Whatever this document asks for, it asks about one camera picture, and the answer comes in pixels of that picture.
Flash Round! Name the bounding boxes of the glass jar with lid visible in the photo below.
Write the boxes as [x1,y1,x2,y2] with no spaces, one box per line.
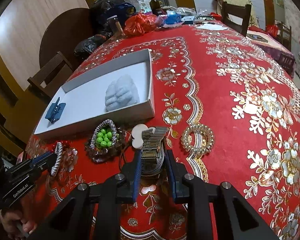
[107,15,125,38]

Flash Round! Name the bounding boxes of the silver braided bracelet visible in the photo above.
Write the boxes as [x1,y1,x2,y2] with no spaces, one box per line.
[90,119,118,149]
[50,141,64,177]

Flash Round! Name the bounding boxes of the white shallow cardboard box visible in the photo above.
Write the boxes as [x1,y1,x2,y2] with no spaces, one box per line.
[34,49,155,139]

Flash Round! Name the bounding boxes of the operator left hand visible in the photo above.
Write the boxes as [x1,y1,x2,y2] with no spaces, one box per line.
[0,209,37,239]

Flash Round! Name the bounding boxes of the blue plastic bag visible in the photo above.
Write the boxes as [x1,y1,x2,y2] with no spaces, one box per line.
[102,2,136,26]

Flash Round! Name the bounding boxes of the red floral tablecloth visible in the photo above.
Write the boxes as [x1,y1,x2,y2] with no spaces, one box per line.
[33,26,300,239]

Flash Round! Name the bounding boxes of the blue hair claw clip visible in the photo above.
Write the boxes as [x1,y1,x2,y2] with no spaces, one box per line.
[45,97,66,124]

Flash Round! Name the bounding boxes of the black plastic bag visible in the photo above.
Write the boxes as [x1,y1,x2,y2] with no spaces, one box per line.
[74,31,113,61]

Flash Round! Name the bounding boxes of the dark wooden chair far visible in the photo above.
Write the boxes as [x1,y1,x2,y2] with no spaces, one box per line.
[222,1,251,36]

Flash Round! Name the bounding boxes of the dark wooden chair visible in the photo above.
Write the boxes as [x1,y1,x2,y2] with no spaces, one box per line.
[27,51,74,99]
[222,1,251,36]

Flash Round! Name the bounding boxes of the brown wooden bead bracelet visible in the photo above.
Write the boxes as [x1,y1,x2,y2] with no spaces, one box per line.
[84,127,127,164]

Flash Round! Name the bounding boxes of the blue tissue packet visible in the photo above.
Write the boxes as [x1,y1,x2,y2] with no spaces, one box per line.
[165,14,182,25]

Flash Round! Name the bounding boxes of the white mouse-shaped hair tie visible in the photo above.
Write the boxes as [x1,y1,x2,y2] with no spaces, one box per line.
[131,123,156,150]

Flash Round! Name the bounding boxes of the round dark wooden tabletop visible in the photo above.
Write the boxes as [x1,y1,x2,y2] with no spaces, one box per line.
[39,8,93,68]

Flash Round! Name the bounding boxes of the light blue fluffy scrunchie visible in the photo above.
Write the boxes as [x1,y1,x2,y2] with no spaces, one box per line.
[104,74,140,112]

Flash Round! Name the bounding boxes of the red plastic bag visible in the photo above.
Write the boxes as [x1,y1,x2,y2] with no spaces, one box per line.
[123,14,157,37]

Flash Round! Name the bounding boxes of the dark wine bottle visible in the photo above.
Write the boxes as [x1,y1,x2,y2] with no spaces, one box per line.
[149,0,163,16]

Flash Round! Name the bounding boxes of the dark wooden chair left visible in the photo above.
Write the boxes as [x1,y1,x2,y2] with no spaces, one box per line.
[27,51,74,99]

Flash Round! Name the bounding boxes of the green bead bracelet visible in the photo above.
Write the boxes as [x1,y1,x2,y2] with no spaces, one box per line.
[95,128,114,148]

